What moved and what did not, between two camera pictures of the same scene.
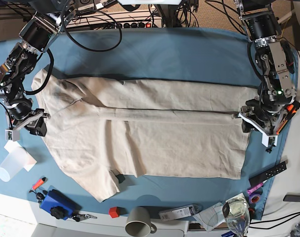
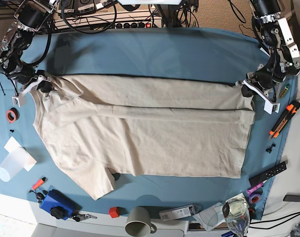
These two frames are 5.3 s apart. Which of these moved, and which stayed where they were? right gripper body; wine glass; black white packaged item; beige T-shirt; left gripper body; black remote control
Moved: left gripper body; right gripper body
Stayed: black remote control; black white packaged item; beige T-shirt; wine glass
